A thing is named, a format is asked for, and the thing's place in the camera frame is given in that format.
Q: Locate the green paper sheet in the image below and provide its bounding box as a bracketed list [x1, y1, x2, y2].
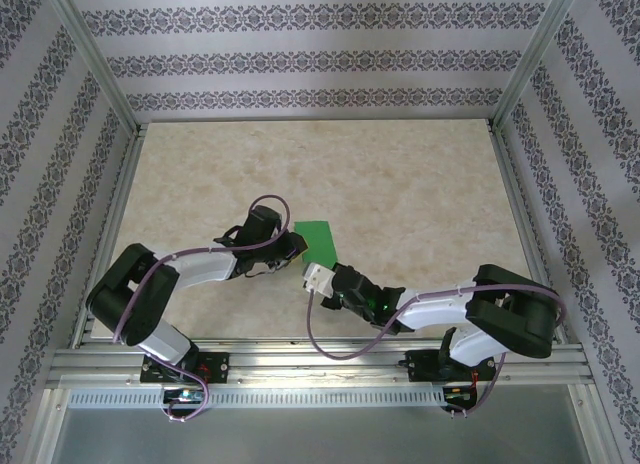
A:
[293, 218, 340, 266]

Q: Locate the grey metal panel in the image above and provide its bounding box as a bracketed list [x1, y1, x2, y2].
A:
[37, 406, 609, 464]

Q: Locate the aluminium mounting rail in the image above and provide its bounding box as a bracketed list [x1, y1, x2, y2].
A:
[47, 339, 594, 388]

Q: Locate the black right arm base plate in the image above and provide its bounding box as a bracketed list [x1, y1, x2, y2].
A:
[407, 348, 498, 384]

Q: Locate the slotted grey cable duct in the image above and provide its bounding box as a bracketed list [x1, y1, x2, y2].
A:
[67, 387, 447, 409]

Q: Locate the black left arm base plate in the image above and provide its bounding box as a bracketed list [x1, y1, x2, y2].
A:
[141, 352, 231, 384]

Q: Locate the aluminium side rail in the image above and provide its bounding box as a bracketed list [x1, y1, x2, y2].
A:
[487, 122, 569, 343]
[69, 123, 150, 348]

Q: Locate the aluminium frame post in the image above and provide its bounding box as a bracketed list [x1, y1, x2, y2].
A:
[491, 0, 586, 135]
[42, 0, 142, 135]

